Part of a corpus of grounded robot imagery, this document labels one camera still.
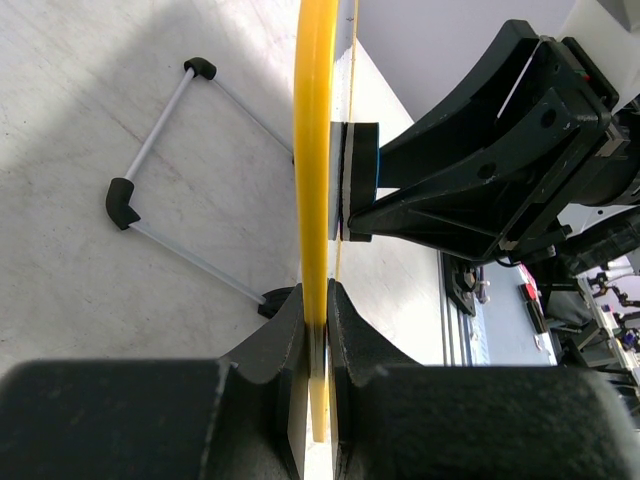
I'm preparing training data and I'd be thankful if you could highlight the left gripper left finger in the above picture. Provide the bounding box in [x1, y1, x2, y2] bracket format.
[1, 288, 306, 479]

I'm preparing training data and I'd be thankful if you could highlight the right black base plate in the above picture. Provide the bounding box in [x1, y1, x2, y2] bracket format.
[442, 253, 479, 317]

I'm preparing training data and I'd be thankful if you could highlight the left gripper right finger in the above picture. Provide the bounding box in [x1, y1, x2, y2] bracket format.
[327, 282, 639, 479]

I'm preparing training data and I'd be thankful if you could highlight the blue whiteboard eraser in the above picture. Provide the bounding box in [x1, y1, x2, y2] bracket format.
[328, 122, 379, 242]

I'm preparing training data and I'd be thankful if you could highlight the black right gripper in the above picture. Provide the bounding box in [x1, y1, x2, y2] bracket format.
[348, 20, 639, 265]

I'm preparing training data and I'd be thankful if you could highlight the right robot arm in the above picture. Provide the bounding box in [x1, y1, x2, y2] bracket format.
[340, 1, 639, 310]

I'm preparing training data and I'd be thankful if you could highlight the yellow framed whiteboard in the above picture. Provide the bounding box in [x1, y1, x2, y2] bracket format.
[292, 0, 362, 480]

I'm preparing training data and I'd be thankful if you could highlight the whiteboard stand with black feet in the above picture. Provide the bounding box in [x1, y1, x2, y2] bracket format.
[105, 57, 294, 319]

